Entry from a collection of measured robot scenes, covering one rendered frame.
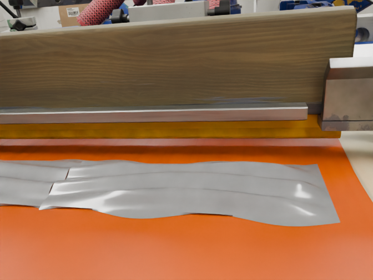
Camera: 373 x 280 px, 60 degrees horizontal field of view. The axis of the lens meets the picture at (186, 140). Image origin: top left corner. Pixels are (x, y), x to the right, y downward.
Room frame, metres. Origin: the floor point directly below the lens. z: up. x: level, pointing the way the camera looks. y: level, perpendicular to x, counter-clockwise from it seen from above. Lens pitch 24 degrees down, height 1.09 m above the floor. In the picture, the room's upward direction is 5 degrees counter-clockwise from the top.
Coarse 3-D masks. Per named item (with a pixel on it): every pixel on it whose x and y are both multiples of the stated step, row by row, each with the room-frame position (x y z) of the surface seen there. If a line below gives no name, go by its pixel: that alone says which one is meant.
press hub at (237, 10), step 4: (196, 0) 1.04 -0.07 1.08; (200, 0) 1.04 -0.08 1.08; (204, 0) 1.03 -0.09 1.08; (232, 0) 1.05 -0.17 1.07; (232, 4) 1.05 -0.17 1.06; (236, 4) 1.06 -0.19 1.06; (232, 8) 1.03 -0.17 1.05; (236, 8) 1.05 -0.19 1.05; (240, 8) 1.08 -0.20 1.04; (232, 12) 1.03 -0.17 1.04; (236, 12) 1.05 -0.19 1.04; (240, 12) 1.08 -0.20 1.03
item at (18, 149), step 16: (0, 144) 0.30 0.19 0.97; (16, 144) 0.30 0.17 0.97; (32, 144) 0.30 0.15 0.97; (48, 144) 0.29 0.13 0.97; (64, 144) 0.29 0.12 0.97; (80, 144) 0.29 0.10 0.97; (96, 144) 0.28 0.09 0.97; (16, 160) 0.26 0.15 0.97; (32, 160) 0.26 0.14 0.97; (48, 160) 0.26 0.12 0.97; (0, 208) 0.18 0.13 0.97; (16, 208) 0.18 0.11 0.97; (32, 208) 0.18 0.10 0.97; (0, 224) 0.16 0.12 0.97; (16, 224) 0.16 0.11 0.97; (0, 240) 0.15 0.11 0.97
